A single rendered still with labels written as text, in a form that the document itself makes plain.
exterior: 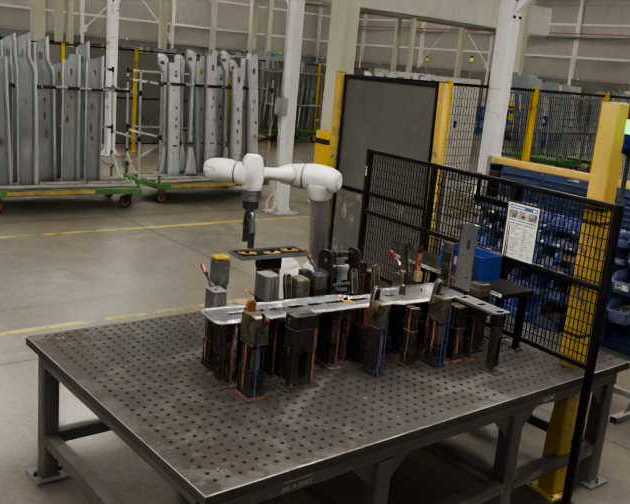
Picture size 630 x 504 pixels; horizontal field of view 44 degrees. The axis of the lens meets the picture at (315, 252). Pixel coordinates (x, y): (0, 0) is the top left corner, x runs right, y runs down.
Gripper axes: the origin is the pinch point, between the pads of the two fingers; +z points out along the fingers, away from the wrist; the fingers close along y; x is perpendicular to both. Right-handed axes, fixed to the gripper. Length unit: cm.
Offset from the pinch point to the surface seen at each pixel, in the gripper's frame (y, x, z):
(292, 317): 52, 11, 19
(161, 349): 5, -38, 51
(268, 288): 21.9, 6.6, 15.7
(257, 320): 64, -6, 16
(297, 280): 15.6, 21.4, 13.6
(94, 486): 42, -67, 98
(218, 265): 9.9, -14.7, 8.7
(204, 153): -799, 82, 59
